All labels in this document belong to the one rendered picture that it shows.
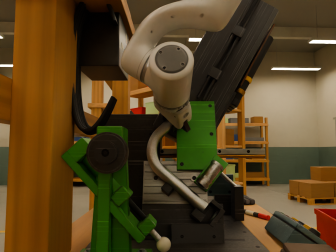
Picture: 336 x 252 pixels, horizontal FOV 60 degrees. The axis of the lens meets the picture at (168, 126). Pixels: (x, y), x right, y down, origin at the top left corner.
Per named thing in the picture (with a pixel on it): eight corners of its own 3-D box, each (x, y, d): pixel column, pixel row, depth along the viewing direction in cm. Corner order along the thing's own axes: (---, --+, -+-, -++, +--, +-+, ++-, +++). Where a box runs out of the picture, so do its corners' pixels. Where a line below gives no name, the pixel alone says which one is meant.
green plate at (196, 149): (214, 175, 88) (211, 111, 95) (218, 169, 81) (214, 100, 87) (176, 175, 89) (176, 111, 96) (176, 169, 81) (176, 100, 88)
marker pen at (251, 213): (240, 213, 105) (240, 208, 105) (243, 212, 106) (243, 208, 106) (267, 220, 93) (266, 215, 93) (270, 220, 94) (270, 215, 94)
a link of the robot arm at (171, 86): (142, 94, 65) (177, 115, 64) (135, 62, 53) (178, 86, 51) (163, 67, 68) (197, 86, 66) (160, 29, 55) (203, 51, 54)
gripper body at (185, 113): (198, 99, 67) (195, 117, 78) (167, 71, 70) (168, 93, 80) (175, 120, 65) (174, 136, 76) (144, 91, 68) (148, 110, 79)
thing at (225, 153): (251, 157, 110) (251, 149, 111) (265, 158, 94) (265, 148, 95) (149, 157, 111) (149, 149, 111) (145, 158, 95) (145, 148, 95)
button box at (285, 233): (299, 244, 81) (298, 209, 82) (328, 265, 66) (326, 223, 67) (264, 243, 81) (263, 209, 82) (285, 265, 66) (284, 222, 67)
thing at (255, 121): (270, 186, 923) (268, 116, 942) (170, 186, 910) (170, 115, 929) (263, 184, 977) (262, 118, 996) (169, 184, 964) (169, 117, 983)
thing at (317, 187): (333, 197, 699) (331, 166, 705) (360, 203, 621) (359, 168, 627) (287, 199, 677) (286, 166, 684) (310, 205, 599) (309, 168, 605)
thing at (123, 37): (129, 80, 95) (130, 36, 96) (120, 65, 78) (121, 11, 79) (91, 81, 95) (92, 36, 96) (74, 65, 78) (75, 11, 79)
